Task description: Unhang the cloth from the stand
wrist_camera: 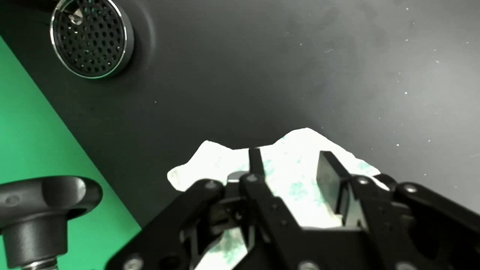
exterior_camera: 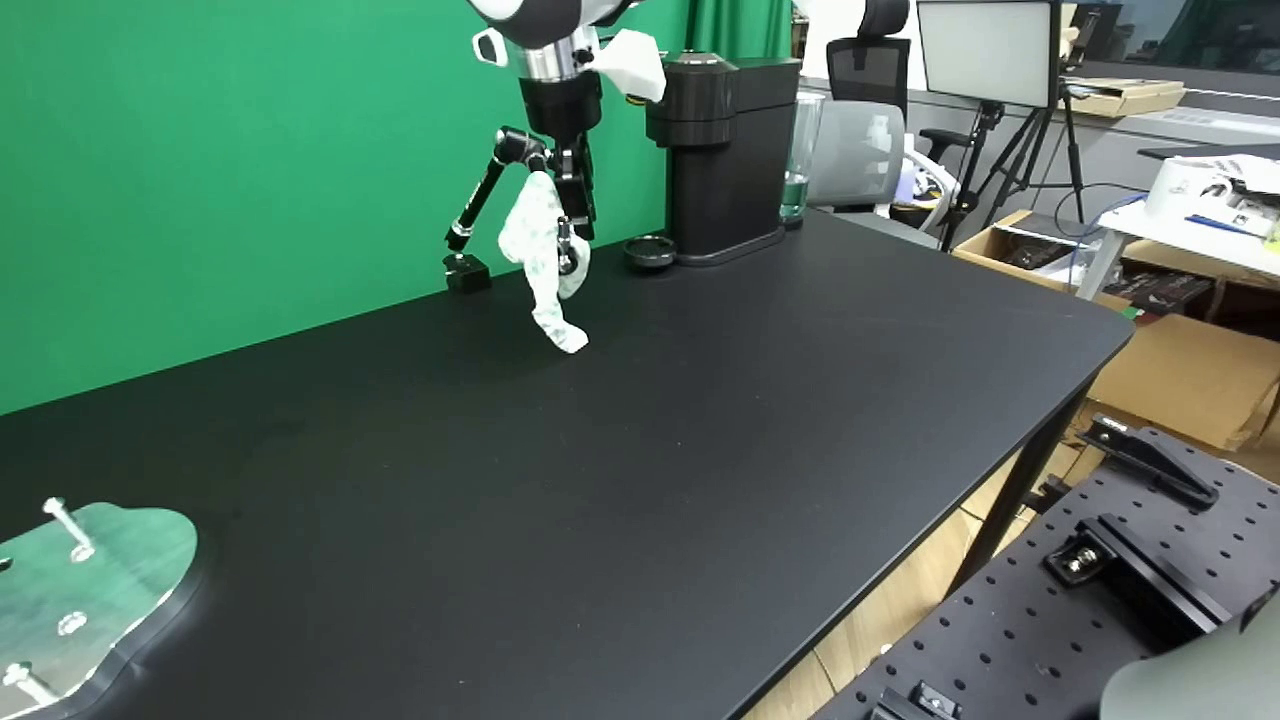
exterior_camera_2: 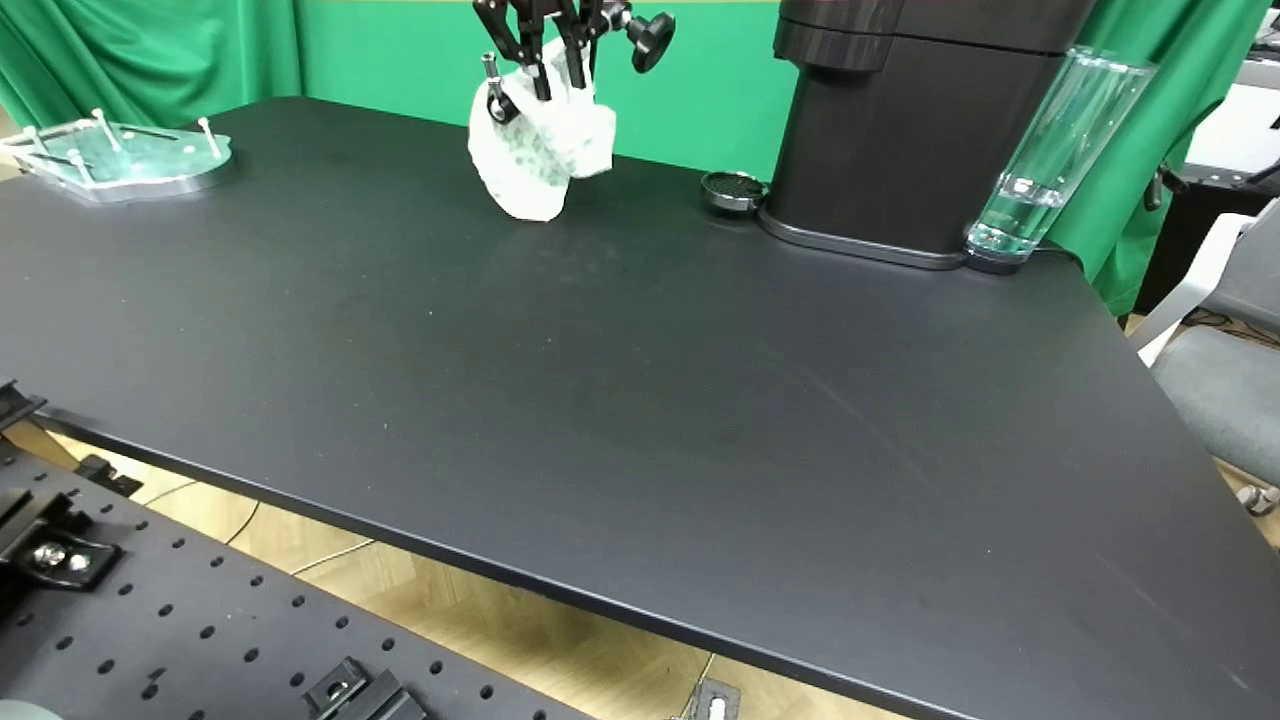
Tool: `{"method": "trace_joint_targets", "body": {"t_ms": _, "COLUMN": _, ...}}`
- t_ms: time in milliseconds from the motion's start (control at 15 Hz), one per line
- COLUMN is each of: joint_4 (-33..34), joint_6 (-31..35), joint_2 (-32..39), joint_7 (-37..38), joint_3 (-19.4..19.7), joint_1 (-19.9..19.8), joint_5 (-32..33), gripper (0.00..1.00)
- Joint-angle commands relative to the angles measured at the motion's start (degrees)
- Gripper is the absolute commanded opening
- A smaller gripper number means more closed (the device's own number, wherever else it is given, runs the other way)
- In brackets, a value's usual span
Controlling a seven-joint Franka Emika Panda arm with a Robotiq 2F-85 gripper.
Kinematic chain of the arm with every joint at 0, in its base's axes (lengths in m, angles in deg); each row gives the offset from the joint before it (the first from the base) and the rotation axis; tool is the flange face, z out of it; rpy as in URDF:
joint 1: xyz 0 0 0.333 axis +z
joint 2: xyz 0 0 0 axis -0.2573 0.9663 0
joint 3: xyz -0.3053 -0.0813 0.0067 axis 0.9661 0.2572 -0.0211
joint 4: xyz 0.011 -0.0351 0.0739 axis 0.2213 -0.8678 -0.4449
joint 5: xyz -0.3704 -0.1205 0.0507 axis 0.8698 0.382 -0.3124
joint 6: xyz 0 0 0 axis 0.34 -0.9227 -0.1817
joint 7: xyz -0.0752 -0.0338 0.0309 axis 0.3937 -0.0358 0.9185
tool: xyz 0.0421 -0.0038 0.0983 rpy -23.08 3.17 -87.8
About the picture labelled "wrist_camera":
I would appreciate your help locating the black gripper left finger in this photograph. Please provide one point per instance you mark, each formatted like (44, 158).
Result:
(181, 236)

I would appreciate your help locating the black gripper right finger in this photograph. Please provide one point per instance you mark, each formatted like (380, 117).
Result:
(389, 225)

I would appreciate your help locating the white cloth with green print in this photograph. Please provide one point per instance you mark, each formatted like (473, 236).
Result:
(290, 167)

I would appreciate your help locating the black stand with knobs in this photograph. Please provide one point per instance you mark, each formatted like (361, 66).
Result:
(35, 215)

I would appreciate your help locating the green backdrop curtain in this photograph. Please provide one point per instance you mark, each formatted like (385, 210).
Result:
(37, 143)

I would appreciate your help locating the round black metal grille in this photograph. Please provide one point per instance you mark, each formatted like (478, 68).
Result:
(94, 39)

